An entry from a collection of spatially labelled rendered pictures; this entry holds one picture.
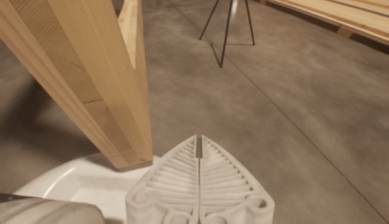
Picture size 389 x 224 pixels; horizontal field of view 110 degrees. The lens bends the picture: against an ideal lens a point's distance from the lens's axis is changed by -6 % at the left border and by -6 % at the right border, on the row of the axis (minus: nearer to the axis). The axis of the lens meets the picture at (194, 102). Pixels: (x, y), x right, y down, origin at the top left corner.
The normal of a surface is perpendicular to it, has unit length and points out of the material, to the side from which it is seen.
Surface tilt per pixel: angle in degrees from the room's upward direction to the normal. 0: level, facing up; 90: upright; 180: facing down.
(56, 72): 88
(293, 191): 0
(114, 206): 0
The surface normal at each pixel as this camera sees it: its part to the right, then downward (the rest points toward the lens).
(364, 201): 0.00, -0.69
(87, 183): -0.04, 0.44
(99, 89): 0.27, 0.67
